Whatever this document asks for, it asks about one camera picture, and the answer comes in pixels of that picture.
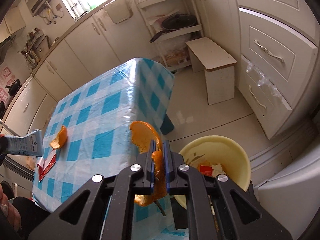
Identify white stool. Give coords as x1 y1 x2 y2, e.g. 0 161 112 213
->
185 37 237 105

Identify spice rack with utensils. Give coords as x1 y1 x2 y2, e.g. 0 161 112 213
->
17 29 51 66

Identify red and white wrapper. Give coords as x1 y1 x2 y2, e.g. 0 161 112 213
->
197 163 213 177

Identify pink wall sticker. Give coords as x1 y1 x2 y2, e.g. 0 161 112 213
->
0 65 13 106

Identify refrigerator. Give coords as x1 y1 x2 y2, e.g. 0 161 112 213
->
257 151 320 232

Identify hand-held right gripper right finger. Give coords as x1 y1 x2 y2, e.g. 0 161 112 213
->
162 140 293 240

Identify black kettle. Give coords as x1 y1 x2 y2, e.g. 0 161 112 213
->
6 79 21 96

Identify steel range hood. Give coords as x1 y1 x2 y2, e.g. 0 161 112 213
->
0 34 18 63

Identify orange peel piece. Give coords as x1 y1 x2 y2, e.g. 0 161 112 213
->
49 125 68 150

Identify crumpled white tissue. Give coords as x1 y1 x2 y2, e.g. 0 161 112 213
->
212 163 227 178

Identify large orange peel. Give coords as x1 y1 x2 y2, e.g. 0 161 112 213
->
129 121 167 207

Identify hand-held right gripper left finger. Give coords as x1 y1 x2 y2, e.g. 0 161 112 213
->
34 140 157 240

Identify long red packet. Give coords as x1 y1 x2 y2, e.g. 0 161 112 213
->
37 152 57 182

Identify cream kitchen counter cabinets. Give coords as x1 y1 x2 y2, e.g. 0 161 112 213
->
0 5 160 133

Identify cream plastic bin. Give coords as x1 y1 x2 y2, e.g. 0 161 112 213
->
172 135 251 209

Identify white hanging door bin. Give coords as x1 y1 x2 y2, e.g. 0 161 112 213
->
109 3 133 25

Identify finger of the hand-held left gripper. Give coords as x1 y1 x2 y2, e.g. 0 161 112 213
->
0 134 10 156

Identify blue checked plastic tablecloth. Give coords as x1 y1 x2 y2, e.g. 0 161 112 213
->
32 57 175 240

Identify light blue carton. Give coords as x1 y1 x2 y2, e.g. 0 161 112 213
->
5 129 43 157

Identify cream drawer cabinet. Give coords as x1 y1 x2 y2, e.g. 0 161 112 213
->
237 0 318 140

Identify white shelf rack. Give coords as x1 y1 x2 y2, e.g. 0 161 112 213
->
135 0 203 72

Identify black frying pan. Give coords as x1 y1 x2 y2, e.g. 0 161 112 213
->
149 14 198 43

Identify dark cloth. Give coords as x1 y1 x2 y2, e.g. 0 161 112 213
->
10 196 52 240

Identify clear bag of bread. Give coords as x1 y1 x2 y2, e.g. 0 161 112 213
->
162 47 190 66

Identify torn clear plastic film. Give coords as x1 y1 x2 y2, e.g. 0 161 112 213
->
246 60 283 98

